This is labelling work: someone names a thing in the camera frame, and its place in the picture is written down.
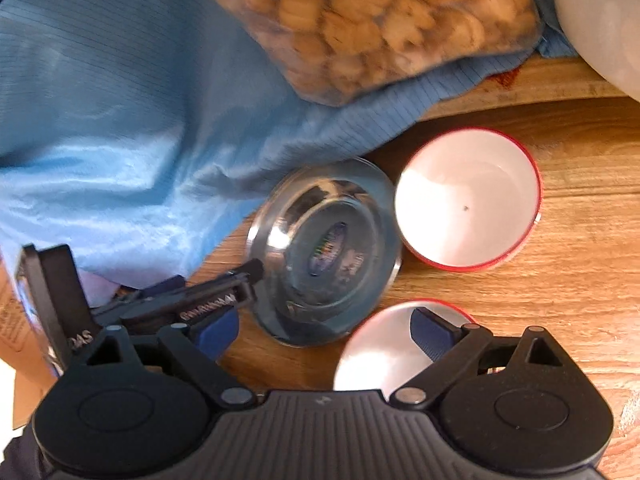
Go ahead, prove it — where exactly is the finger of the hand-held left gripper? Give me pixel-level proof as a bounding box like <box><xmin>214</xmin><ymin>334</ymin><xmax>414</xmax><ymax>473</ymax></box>
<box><xmin>92</xmin><ymin>259</ymin><xmax>265</xmax><ymax>333</ymax></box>
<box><xmin>112</xmin><ymin>275</ymin><xmax>187</xmax><ymax>309</ymax></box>

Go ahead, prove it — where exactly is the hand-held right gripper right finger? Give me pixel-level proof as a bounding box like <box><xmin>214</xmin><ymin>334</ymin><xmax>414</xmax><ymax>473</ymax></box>
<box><xmin>390</xmin><ymin>308</ymin><xmax>576</xmax><ymax>408</ymax></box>

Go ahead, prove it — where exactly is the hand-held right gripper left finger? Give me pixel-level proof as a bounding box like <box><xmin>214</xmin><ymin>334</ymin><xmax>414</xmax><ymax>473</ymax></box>
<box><xmin>75</xmin><ymin>308</ymin><xmax>258</xmax><ymax>408</ymax></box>

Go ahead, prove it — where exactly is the small steel plate with sticker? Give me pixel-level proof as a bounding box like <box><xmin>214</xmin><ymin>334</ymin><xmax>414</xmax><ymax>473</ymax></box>
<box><xmin>246</xmin><ymin>157</ymin><xmax>403</xmax><ymax>347</ymax></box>

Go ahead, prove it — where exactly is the white red-rimmed bowl with speck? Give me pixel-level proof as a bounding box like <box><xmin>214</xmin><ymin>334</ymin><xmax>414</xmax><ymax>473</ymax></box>
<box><xmin>394</xmin><ymin>129</ymin><xmax>543</xmax><ymax>273</ymax></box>

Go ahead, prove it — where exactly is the printed cardboard box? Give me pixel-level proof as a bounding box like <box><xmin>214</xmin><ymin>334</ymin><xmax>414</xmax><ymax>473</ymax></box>
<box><xmin>0</xmin><ymin>255</ymin><xmax>61</xmax><ymax>428</ymax></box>

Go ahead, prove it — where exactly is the blue cloth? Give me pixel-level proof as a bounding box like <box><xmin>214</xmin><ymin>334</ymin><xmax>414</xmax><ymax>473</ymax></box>
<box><xmin>0</xmin><ymin>0</ymin><xmax>576</xmax><ymax>291</ymax></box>

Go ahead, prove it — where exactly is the clear bag of biscuits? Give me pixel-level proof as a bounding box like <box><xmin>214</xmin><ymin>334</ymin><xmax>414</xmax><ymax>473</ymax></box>
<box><xmin>167</xmin><ymin>0</ymin><xmax>543</xmax><ymax>107</ymax></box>

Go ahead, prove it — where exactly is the white plastic jug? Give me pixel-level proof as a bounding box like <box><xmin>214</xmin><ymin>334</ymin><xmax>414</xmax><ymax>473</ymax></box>
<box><xmin>542</xmin><ymin>0</ymin><xmax>640</xmax><ymax>103</ymax></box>

